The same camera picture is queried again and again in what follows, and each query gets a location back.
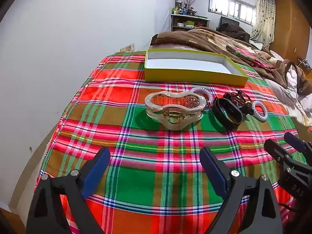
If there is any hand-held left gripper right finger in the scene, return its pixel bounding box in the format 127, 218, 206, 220
200, 147, 284, 234

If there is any group of bottles on shelf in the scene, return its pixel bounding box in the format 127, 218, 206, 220
172, 0, 198, 15

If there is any beaded bracelet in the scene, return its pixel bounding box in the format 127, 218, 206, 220
223, 90, 253, 115

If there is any wooden wardrobe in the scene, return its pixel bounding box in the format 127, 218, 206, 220
269, 0, 312, 71

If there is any light blue coil hair tie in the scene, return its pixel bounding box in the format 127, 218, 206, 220
251, 101, 269, 122

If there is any black cable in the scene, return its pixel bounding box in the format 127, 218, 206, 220
279, 201, 300, 212

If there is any dark brown jacket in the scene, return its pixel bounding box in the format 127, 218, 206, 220
217, 22, 251, 42

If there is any clear beige hair claw clip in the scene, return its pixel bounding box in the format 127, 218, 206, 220
145, 91, 207, 130

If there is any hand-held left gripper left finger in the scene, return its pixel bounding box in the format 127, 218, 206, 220
26, 147, 111, 234

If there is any yellow-green cardboard box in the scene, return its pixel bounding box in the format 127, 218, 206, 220
144, 49, 249, 87

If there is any black monitor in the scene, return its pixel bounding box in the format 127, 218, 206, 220
219, 17, 240, 28

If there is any purple coil hair tie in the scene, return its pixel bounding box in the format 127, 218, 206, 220
189, 87, 215, 110

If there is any pink blanket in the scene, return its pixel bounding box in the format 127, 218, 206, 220
149, 43, 195, 52

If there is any barred window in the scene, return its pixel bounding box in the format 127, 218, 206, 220
208, 0, 256, 26

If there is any wooden shelf unit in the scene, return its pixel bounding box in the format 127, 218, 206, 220
171, 13, 210, 32

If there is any folded plaid cloth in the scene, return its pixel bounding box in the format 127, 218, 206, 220
225, 45, 275, 70

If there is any brown fleece blanket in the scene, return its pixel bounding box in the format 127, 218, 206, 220
150, 27, 312, 95

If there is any black wristband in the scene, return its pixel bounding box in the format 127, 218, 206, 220
212, 97, 244, 131

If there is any patterned curtain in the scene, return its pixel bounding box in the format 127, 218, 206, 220
250, 0, 276, 48

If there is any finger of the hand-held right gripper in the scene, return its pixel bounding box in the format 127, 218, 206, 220
284, 132, 312, 158
264, 139, 296, 167

